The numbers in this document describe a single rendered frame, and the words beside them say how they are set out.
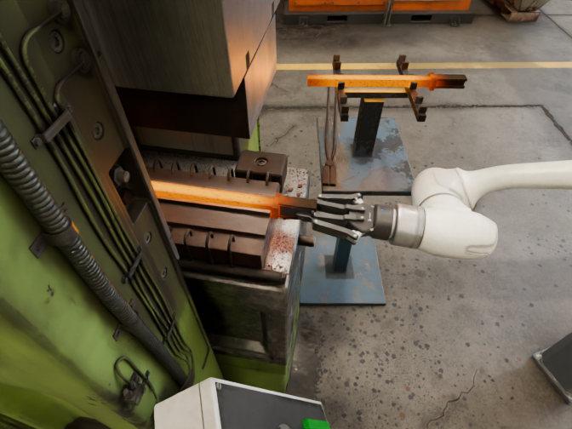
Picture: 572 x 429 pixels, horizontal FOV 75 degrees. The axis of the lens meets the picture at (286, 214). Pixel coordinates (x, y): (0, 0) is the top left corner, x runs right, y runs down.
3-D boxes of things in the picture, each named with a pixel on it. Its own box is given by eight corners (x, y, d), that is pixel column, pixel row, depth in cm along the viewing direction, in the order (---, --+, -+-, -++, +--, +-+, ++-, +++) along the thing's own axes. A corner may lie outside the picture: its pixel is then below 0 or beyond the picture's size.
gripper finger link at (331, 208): (364, 211, 79) (365, 206, 79) (312, 199, 80) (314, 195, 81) (361, 223, 82) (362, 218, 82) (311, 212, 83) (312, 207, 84)
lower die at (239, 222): (279, 204, 93) (278, 180, 86) (262, 272, 80) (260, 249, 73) (121, 184, 97) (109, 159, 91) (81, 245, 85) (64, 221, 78)
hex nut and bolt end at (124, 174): (143, 197, 54) (128, 161, 49) (134, 212, 52) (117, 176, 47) (127, 196, 54) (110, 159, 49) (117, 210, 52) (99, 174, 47)
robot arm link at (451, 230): (414, 263, 77) (407, 227, 88) (491, 276, 76) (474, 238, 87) (430, 220, 71) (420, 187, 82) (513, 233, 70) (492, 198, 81)
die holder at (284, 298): (304, 260, 135) (311, 168, 101) (286, 366, 111) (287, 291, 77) (158, 239, 141) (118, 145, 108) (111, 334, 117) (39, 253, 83)
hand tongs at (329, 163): (328, 85, 157) (328, 82, 156) (337, 86, 157) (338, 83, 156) (322, 185, 118) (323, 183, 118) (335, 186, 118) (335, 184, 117)
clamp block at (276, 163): (287, 172, 100) (288, 153, 96) (282, 194, 95) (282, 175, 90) (244, 167, 102) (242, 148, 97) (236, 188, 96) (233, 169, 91)
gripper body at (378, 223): (386, 249, 79) (342, 242, 80) (386, 220, 85) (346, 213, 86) (395, 227, 74) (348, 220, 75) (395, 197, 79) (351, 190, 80)
